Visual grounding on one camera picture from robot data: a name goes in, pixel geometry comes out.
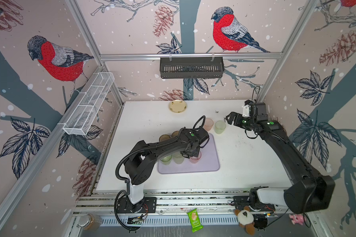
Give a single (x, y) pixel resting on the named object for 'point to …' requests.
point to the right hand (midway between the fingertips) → (233, 116)
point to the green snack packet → (195, 220)
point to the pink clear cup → (194, 159)
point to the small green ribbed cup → (166, 160)
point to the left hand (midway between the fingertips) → (194, 151)
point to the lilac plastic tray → (208, 162)
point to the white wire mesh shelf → (84, 112)
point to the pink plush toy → (297, 218)
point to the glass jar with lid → (90, 221)
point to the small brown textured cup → (163, 137)
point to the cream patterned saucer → (177, 105)
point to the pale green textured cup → (219, 127)
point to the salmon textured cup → (208, 124)
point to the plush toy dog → (245, 219)
